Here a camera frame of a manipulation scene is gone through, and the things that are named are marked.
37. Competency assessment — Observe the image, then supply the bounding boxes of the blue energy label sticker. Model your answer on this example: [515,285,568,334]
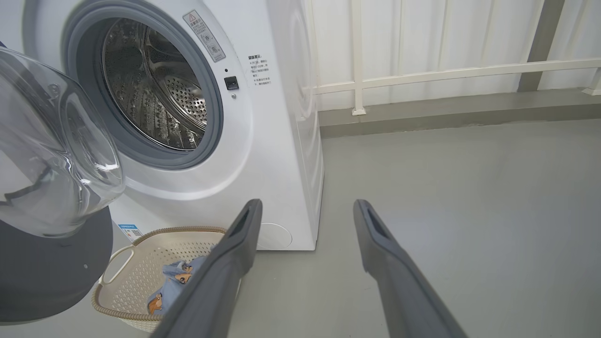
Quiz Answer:
[117,223,144,242]

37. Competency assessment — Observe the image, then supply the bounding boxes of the white front-load washing machine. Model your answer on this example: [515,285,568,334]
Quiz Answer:
[0,0,324,252]

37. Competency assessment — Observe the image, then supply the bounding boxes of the cream perforated laundry basket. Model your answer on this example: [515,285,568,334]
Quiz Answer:
[92,227,242,333]

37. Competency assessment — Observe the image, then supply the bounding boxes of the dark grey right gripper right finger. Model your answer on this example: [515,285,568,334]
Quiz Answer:
[353,199,468,338]

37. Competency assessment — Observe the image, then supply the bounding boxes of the round glass washing machine door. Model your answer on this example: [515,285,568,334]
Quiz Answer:
[0,42,126,324]

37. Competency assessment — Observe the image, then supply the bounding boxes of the white metal railing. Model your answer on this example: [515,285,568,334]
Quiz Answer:
[310,0,601,116]

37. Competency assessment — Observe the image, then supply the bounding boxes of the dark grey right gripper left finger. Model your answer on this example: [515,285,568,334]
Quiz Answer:
[150,199,263,338]

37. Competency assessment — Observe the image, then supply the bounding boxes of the blue cartoon print garment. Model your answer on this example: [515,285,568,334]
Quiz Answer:
[162,256,209,287]
[146,279,184,315]

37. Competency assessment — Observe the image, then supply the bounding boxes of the grey warning sticker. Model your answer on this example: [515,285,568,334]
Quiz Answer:
[182,9,226,63]

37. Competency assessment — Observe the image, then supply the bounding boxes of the stainless steel washing machine drum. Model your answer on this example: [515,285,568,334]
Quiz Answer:
[101,18,208,151]

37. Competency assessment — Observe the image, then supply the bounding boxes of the round white filter cover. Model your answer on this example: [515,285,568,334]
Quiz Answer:
[256,223,293,251]

